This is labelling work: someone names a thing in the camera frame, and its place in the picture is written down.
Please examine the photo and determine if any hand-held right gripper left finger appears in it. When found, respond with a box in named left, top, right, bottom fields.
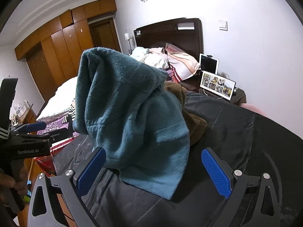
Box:
left=28, top=147, right=107, bottom=227

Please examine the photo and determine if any wooden door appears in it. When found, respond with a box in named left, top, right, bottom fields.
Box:
left=88, top=18, right=122, bottom=54

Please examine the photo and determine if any purple red patterned blanket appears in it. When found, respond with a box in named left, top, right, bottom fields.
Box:
left=33, top=116, right=81, bottom=176

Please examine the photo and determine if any wooden dresser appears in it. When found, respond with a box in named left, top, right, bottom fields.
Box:
left=22, top=110, right=38, bottom=126

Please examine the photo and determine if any white pillow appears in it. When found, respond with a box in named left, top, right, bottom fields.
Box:
left=35, top=77, right=78, bottom=121

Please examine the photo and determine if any white table lamp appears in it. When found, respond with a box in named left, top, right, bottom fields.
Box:
left=124, top=33, right=133, bottom=54

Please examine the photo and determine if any dark wooden headboard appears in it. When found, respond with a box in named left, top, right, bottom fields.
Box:
left=133, top=18, right=203, bottom=63

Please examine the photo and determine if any pink cushion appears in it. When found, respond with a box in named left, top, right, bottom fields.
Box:
left=240, top=103, right=267, bottom=116

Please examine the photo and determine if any dark nightstand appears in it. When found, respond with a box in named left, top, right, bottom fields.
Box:
left=181, top=76, right=247, bottom=106

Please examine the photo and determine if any pink striped pillow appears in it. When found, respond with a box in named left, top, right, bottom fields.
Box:
left=165, top=43, right=201, bottom=83

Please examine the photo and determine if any blue knit sweater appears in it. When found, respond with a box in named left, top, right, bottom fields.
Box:
left=73, top=47, right=191, bottom=200

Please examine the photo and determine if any brown fleece garment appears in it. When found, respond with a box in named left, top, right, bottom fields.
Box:
left=163, top=82, right=207, bottom=146

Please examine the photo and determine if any white crumpled bedding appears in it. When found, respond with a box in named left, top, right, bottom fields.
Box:
left=129, top=47, right=169, bottom=69

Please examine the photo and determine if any white tablet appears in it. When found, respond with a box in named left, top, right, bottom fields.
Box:
left=199, top=53, right=219, bottom=75

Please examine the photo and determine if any wooden wardrobe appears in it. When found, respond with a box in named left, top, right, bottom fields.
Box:
left=15, top=0, right=117, bottom=102

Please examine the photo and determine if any person's left hand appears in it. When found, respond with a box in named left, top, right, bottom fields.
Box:
left=0, top=164, right=29, bottom=205

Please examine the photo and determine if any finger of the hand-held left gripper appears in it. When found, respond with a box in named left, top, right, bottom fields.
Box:
left=35, top=115, right=74, bottom=145
left=11, top=122, right=47, bottom=135

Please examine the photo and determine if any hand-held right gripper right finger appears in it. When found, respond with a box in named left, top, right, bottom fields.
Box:
left=201, top=147, right=283, bottom=227

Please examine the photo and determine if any photo collage frame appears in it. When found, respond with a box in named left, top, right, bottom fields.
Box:
left=199, top=70, right=236, bottom=99

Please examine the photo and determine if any black white striped cloth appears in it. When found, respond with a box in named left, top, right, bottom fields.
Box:
left=65, top=104, right=76, bottom=123

